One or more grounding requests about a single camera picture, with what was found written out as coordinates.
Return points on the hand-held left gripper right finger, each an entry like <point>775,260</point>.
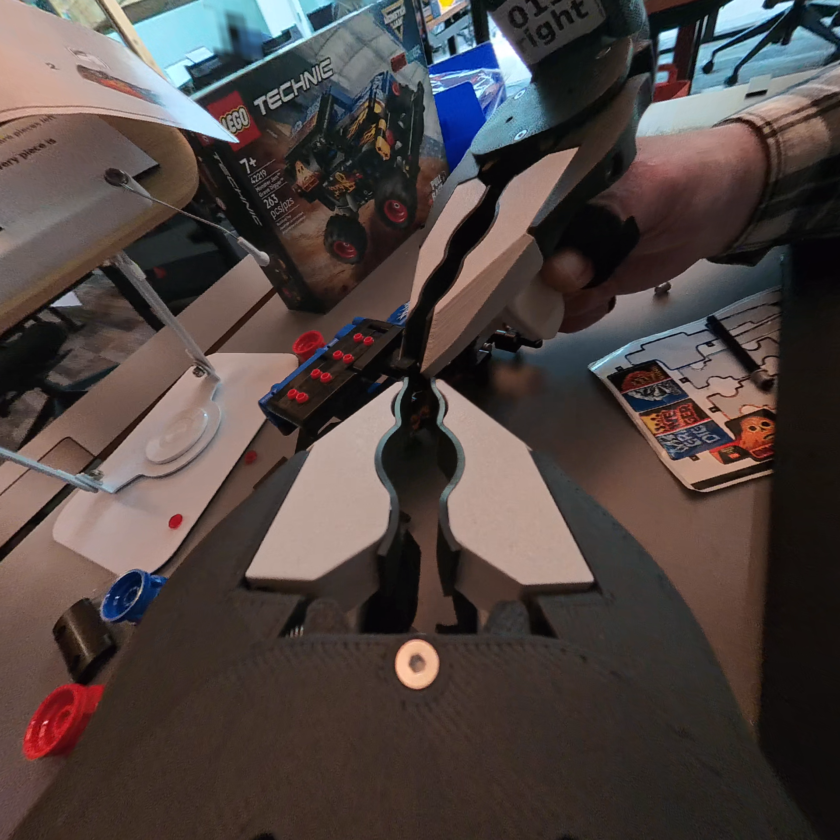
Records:
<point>525,518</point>

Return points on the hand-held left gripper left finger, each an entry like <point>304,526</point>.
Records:
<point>315,518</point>

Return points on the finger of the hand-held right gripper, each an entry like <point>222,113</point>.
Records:
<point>485,295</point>
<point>439,243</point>

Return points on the brick-built toy truck model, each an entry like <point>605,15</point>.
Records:
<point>341,367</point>

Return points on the person's right forearm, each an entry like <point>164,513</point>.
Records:
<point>787,164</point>

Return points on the person's right hand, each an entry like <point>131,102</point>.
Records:
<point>682,197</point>

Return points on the blue storage bin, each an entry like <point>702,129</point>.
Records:
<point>459,111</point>

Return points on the toy truck set box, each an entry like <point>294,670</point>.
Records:
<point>315,164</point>

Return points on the sticker sheet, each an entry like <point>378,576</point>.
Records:
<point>669,407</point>

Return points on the white book stand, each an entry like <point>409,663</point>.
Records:
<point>118,525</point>

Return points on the blue toy wheel rim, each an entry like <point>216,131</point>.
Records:
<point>128,594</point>

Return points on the black office chair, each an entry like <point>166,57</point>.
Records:
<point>787,39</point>

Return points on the black axle rod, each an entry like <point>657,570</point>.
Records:
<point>738,351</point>

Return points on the black connector piece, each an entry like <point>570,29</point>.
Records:
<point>82,640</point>

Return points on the black perforated chair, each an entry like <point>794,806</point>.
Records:
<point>807,525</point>

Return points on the printed paper sheet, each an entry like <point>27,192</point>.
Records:
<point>65,184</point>

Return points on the instruction booklet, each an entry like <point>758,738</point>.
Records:
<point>65,65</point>

